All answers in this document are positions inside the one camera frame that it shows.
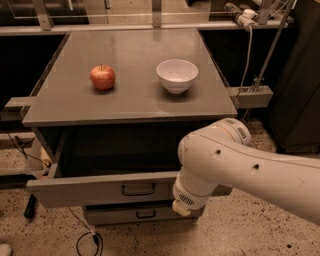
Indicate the yellowish foam-padded gripper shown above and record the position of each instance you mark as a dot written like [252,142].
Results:
[184,196]

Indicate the grey top drawer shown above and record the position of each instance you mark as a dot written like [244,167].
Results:
[79,176]

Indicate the grey drawer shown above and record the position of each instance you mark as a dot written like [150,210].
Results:
[130,213]
[79,176]

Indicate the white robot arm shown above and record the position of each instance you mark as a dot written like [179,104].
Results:
[220,154]

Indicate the grey bottom drawer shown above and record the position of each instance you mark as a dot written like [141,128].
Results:
[130,213]

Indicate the grey cabinet desk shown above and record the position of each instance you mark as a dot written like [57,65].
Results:
[137,123]

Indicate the white ceramic bowl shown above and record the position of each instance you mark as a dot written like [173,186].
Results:
[176,75]

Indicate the red apple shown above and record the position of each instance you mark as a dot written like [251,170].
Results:
[102,77]

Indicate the white object floor corner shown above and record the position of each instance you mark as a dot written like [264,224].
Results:
[5,250]

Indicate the white power strip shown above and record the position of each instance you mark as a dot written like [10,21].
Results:
[244,18]

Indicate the metal diagonal rod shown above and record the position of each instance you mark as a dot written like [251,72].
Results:
[257,81]

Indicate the black top drawer handle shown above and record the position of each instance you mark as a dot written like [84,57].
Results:
[130,190]

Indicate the grey side bracket right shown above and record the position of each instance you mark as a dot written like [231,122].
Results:
[248,99]

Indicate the grey side bracket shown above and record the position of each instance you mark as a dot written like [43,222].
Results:
[248,99]
[15,108]

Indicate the grey side bracket left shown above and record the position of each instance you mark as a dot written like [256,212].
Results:
[15,108]

